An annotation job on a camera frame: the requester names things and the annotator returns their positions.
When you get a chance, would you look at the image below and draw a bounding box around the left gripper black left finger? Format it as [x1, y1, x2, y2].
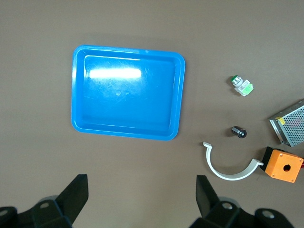
[0, 174, 89, 228]

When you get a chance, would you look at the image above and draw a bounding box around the metal mesh power supply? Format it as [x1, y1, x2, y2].
[268, 99, 304, 148]

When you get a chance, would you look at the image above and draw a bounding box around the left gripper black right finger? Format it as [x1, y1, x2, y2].
[190, 175, 292, 228]

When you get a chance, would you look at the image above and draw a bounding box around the blue plastic tray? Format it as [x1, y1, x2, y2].
[70, 44, 187, 142]

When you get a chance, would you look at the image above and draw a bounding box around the orange button box black base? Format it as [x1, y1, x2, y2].
[260, 146, 304, 183]

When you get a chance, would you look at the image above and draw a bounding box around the brown table mat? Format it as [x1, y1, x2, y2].
[0, 0, 304, 228]

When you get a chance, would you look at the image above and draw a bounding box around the black cylindrical capacitor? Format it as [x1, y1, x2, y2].
[230, 125, 248, 139]

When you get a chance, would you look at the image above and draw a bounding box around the white semicircular plastic clamp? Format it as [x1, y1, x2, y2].
[202, 141, 264, 181]

